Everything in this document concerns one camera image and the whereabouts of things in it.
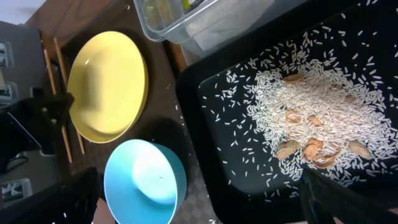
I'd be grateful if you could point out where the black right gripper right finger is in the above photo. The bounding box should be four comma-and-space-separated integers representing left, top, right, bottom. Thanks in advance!
299, 169, 397, 223

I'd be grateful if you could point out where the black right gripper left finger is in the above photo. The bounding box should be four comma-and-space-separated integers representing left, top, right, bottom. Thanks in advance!
1, 167, 102, 224

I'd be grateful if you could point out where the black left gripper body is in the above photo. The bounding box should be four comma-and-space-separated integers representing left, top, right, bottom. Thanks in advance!
1, 93, 74, 174

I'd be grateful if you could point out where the light blue bowl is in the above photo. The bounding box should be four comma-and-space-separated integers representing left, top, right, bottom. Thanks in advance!
104, 139, 187, 224

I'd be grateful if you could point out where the green snack wrapper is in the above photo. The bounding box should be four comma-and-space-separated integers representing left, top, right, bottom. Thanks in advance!
181, 0, 204, 11

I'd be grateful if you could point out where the black waste tray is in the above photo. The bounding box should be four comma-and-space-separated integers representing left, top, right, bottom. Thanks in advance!
176, 0, 397, 223

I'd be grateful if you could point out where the grey dish rack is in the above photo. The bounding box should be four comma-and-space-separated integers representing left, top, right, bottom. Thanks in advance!
1, 22, 59, 208

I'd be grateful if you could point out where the yellow plate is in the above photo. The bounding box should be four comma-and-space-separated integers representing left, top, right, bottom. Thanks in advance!
67, 31, 149, 144

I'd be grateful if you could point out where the rice and nutshell pile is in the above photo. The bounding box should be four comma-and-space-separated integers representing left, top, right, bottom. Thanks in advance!
200, 12, 398, 200

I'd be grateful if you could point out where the dark brown serving tray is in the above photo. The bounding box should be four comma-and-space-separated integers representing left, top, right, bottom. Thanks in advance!
29, 1, 220, 223

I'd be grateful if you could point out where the clear plastic bin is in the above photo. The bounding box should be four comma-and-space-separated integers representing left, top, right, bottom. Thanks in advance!
134, 0, 305, 57

